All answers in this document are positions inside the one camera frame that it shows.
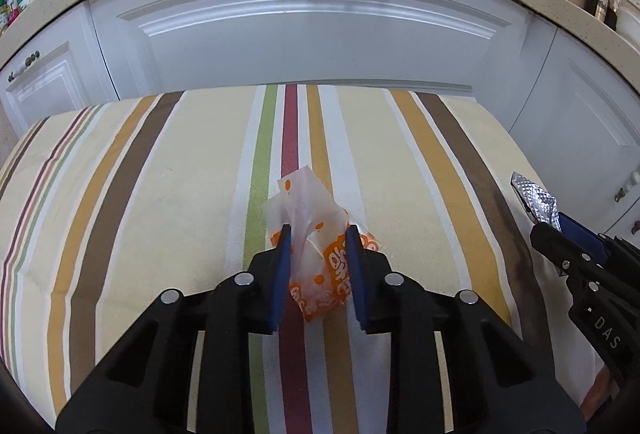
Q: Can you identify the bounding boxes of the white left cabinet door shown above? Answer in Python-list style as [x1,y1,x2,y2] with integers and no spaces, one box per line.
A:
[1,4,118,136]

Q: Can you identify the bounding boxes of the white stacked bowls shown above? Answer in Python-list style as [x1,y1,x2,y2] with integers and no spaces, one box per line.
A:
[616,7,640,49]

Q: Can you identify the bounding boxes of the silver foil wrapper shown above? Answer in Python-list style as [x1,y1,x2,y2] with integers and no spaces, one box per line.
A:
[510,172,561,231]

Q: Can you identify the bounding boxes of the corner door porcelain handle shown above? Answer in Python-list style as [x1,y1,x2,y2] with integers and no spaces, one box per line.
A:
[614,169,640,202]

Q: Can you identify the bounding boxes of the striped tablecloth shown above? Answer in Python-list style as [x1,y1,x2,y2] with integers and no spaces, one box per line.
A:
[1,84,602,422]

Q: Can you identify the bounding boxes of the left door porcelain handle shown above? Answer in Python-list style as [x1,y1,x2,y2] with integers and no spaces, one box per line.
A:
[8,51,40,82]

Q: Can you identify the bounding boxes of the person right hand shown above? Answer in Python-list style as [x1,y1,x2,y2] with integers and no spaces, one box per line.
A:
[580,367,613,420]

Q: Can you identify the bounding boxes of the orange white snack wrapper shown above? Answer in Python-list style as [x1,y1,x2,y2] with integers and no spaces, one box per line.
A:
[262,166,380,322]

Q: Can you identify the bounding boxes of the white drawer cabinet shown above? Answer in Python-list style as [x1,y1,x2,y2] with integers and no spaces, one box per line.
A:
[89,0,555,97]

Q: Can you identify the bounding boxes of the white corner cabinet door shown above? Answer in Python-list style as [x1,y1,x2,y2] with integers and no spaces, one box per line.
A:
[510,30,639,232]

